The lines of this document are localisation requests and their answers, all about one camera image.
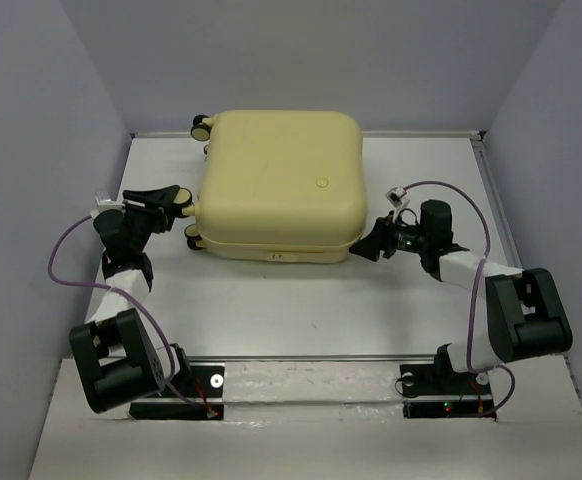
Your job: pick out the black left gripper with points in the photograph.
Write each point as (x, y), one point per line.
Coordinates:
(155, 201)

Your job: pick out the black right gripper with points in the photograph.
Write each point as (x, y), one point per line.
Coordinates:
(371, 245)

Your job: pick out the yellow hard-shell suitcase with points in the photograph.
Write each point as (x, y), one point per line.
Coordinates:
(279, 186)

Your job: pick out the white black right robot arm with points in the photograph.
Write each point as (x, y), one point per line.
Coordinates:
(514, 314)

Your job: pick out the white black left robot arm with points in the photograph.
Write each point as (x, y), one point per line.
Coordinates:
(121, 353)

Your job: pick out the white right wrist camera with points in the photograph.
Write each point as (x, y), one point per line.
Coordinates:
(397, 197)

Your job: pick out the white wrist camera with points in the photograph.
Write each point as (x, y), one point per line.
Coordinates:
(397, 197)
(103, 197)

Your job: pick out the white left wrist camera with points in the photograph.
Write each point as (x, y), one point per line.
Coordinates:
(103, 197)

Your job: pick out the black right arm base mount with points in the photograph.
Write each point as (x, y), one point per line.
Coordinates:
(427, 396)

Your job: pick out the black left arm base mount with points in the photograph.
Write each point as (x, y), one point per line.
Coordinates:
(204, 397)

